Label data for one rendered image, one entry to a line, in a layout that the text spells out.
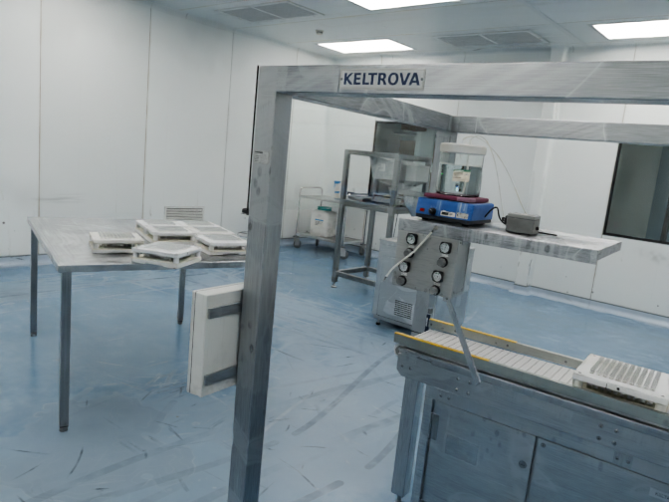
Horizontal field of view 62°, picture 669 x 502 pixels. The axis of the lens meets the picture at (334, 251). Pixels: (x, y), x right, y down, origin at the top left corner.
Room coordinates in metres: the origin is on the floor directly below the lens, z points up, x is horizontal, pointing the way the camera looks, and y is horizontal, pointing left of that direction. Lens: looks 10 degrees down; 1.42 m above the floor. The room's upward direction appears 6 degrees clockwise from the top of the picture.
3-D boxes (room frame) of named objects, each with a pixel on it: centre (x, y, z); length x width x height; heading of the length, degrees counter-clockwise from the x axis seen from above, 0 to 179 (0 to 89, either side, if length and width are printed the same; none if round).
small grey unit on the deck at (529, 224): (1.75, -0.57, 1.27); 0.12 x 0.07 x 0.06; 55
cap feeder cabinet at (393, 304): (4.74, -0.79, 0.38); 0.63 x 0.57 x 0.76; 50
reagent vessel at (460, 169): (1.90, -0.39, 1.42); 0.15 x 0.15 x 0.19
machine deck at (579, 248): (1.83, -0.57, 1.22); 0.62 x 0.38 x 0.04; 55
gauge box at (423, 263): (1.83, -0.32, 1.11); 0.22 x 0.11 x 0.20; 55
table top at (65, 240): (3.34, 1.18, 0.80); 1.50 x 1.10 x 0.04; 34
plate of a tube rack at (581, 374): (1.58, -0.90, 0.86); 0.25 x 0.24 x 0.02; 145
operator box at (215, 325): (1.35, 0.26, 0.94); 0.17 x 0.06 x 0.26; 145
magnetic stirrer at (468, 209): (1.89, -0.39, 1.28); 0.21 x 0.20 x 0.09; 145
